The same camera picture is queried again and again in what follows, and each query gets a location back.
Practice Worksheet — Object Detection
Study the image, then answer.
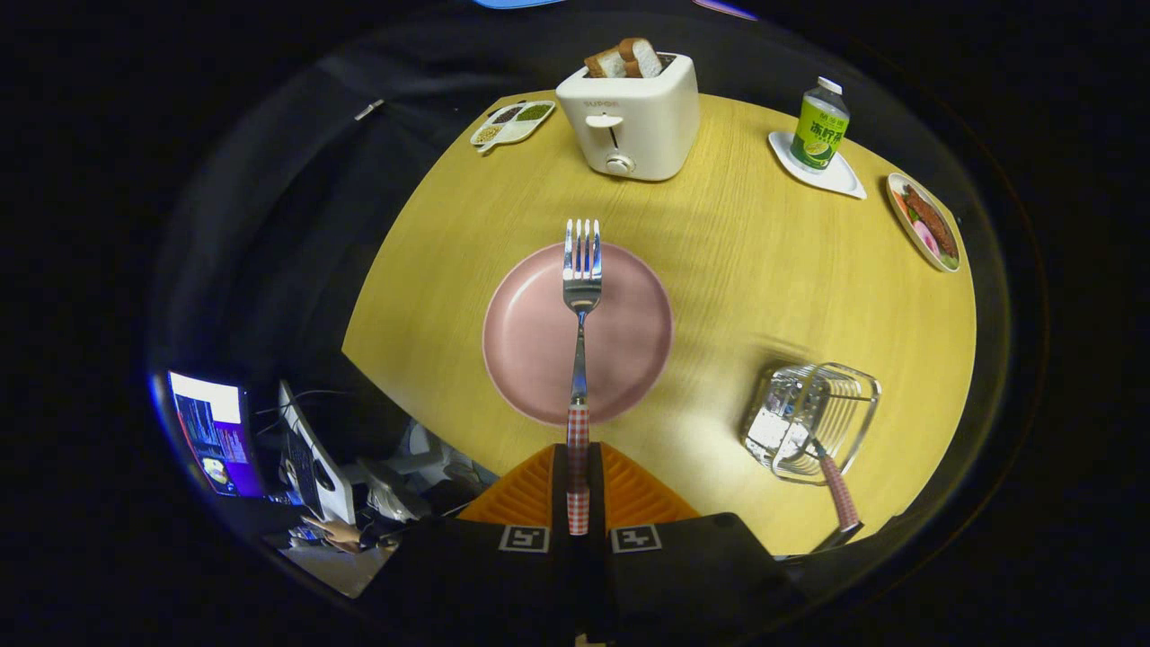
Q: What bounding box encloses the white office chair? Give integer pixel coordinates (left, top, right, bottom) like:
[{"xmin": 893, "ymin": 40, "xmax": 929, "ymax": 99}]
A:
[{"xmin": 359, "ymin": 422, "xmax": 495, "ymax": 522}]

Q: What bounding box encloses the checked handle fork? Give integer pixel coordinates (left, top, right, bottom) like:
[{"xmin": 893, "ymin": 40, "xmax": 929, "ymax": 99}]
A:
[{"xmin": 562, "ymin": 218, "xmax": 604, "ymax": 536}]

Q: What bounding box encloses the white cloth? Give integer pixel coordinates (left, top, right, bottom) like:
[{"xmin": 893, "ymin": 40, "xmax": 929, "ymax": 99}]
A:
[{"xmin": 279, "ymin": 539, "xmax": 396, "ymax": 598}]

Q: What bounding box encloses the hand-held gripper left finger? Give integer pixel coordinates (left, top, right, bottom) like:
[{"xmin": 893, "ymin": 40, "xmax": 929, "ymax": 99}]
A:
[{"xmin": 377, "ymin": 442, "xmax": 580, "ymax": 647}]

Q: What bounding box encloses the white compartment condiment dish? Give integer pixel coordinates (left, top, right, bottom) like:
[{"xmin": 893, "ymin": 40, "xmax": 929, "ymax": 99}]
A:
[{"xmin": 469, "ymin": 100, "xmax": 558, "ymax": 154}]

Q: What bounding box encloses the white coaster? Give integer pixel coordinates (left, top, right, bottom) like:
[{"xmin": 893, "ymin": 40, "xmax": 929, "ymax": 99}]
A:
[{"xmin": 767, "ymin": 131, "xmax": 868, "ymax": 200}]

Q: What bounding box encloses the white toaster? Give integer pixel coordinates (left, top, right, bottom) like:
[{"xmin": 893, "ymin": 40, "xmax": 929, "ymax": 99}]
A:
[{"xmin": 555, "ymin": 52, "xmax": 701, "ymax": 182}]

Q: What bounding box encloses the white monitor back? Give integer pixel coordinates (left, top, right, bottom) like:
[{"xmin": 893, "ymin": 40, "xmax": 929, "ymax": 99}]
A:
[{"xmin": 277, "ymin": 380, "xmax": 358, "ymax": 525}]

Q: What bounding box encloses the plate of food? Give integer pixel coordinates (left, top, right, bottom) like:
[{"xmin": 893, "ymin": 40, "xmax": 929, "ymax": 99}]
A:
[{"xmin": 886, "ymin": 172, "xmax": 962, "ymax": 273}]

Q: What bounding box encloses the lit computer monitor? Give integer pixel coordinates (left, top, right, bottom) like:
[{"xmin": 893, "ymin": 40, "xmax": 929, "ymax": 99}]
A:
[{"xmin": 167, "ymin": 370, "xmax": 263, "ymax": 498}]

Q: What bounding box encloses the checked handle spoon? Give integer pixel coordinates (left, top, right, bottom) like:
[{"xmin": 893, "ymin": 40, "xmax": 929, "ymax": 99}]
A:
[{"xmin": 804, "ymin": 438, "xmax": 865, "ymax": 533}]

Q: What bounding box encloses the pink plate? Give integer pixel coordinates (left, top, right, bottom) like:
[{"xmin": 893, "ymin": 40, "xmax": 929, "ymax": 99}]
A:
[{"xmin": 482, "ymin": 241, "xmax": 675, "ymax": 427}]

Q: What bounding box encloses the green label drink bottle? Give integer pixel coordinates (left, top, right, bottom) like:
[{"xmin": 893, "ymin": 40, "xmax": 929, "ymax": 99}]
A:
[{"xmin": 790, "ymin": 76, "xmax": 851, "ymax": 172}]

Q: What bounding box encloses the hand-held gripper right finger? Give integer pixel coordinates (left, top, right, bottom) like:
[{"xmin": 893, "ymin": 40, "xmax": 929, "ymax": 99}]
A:
[{"xmin": 588, "ymin": 442, "xmax": 805, "ymax": 647}]

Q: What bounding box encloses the steel mesh basket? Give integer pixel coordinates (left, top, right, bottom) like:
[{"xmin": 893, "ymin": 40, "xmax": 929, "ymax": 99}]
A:
[{"xmin": 740, "ymin": 361, "xmax": 882, "ymax": 487}]

